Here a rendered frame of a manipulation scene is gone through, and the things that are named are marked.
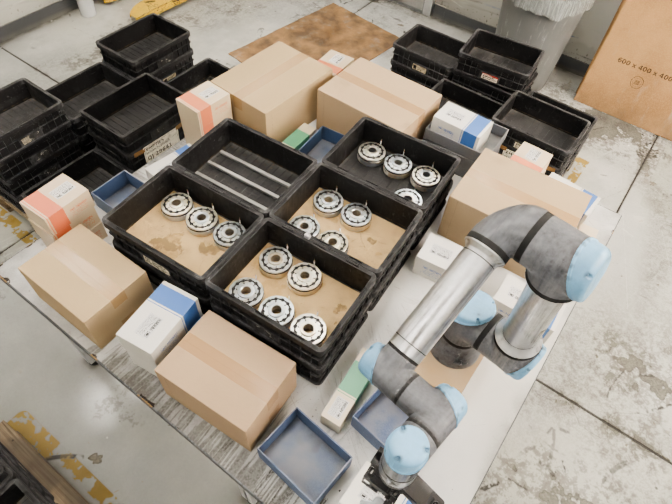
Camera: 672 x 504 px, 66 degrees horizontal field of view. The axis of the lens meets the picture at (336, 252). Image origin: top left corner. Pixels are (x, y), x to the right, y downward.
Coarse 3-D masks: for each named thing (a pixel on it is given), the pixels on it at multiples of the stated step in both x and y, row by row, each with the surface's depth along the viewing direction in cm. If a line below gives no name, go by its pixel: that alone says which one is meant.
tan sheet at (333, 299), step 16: (256, 256) 163; (240, 272) 159; (256, 272) 160; (272, 288) 156; (288, 288) 157; (320, 288) 157; (336, 288) 158; (304, 304) 154; (320, 304) 154; (336, 304) 154; (336, 320) 151
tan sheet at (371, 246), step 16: (304, 208) 176; (320, 224) 173; (336, 224) 173; (384, 224) 174; (352, 240) 169; (368, 240) 170; (384, 240) 170; (352, 256) 165; (368, 256) 166; (384, 256) 166
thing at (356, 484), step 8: (368, 464) 131; (360, 472) 130; (360, 480) 129; (352, 488) 127; (360, 488) 127; (368, 488) 128; (344, 496) 126; (352, 496) 126; (360, 496) 126; (368, 496) 126; (384, 496) 127; (400, 496) 127
